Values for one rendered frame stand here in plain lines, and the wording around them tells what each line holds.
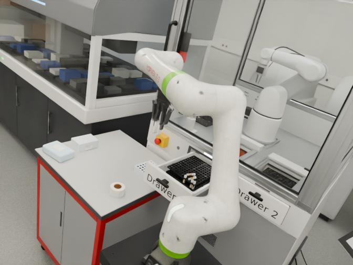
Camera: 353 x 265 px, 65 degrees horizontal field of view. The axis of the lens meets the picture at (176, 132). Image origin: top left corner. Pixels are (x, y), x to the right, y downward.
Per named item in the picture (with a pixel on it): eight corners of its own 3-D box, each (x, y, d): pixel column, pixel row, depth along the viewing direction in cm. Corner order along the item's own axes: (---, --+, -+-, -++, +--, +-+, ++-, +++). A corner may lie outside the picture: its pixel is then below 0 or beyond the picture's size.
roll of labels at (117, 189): (118, 200, 129) (120, 193, 128) (106, 193, 131) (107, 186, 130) (126, 192, 136) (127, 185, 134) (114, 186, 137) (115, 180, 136)
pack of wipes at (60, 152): (75, 157, 152) (75, 150, 150) (60, 163, 144) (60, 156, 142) (56, 146, 158) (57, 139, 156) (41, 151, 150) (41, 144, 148)
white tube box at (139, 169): (143, 179, 148) (144, 173, 147) (133, 171, 153) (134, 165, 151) (159, 172, 157) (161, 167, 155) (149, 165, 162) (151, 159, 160)
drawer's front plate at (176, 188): (186, 214, 122) (192, 194, 118) (142, 180, 138) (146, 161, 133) (188, 212, 123) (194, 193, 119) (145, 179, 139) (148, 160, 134)
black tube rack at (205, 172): (190, 195, 132) (194, 184, 129) (164, 176, 141) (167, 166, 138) (216, 181, 148) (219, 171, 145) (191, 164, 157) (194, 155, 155)
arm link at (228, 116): (246, 233, 101) (256, 86, 99) (210, 241, 93) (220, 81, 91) (223, 221, 113) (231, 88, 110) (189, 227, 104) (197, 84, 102)
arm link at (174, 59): (189, 56, 128) (179, 50, 137) (165, 52, 122) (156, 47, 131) (183, 85, 134) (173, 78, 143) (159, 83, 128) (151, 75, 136)
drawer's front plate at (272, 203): (279, 225, 129) (288, 207, 125) (228, 192, 144) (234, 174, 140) (281, 224, 130) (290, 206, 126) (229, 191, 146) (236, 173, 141)
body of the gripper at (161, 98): (176, 93, 139) (173, 111, 143) (164, 88, 143) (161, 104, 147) (167, 95, 133) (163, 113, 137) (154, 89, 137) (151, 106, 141)
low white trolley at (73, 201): (86, 323, 150) (101, 215, 118) (33, 247, 183) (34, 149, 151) (161, 264, 193) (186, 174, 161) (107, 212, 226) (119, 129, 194)
